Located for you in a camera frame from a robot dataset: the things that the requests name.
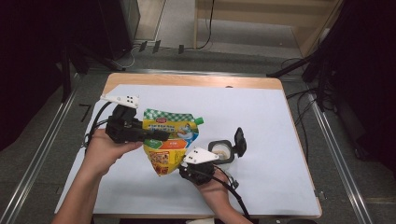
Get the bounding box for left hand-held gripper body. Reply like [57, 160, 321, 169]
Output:
[99, 93, 148, 145]

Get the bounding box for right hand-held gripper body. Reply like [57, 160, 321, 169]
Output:
[178, 147, 220, 187]

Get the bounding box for yellow green sauce pouch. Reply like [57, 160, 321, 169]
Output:
[142, 107, 205, 177]

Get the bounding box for person's right hand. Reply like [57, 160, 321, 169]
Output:
[195, 172, 232, 208]

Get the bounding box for person's left hand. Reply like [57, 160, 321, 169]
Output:
[82, 128, 144, 179]

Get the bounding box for angled black tape mark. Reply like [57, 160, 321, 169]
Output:
[78, 103, 92, 123]

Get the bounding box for wooden table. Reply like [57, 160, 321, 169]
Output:
[54, 72, 323, 219]

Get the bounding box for white table mat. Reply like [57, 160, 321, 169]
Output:
[54, 83, 322, 217]

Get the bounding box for black stand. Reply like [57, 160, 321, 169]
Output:
[58, 42, 121, 105]

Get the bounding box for black cabinet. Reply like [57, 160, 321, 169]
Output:
[98, 0, 141, 62]

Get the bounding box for black curtain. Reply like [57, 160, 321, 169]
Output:
[0, 0, 105, 152]
[322, 0, 396, 180]

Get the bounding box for black tripod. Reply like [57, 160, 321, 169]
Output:
[265, 46, 336, 114]

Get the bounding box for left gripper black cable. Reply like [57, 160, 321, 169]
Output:
[82, 100, 114, 154]

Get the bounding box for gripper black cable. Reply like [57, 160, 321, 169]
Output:
[214, 165, 252, 220]
[82, 100, 114, 154]

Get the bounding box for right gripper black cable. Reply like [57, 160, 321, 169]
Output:
[214, 165, 252, 220]

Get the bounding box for white floor cable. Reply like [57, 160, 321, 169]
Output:
[111, 45, 138, 70]

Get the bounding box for metal floor rail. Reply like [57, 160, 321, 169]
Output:
[123, 68, 273, 78]
[0, 73, 82, 224]
[306, 91, 374, 224]

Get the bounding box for black floor cables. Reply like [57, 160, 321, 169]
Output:
[280, 57, 338, 163]

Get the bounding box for black hanging cable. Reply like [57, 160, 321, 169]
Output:
[182, 0, 216, 51]

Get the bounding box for light wooden frame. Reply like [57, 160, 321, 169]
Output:
[192, 0, 346, 59]

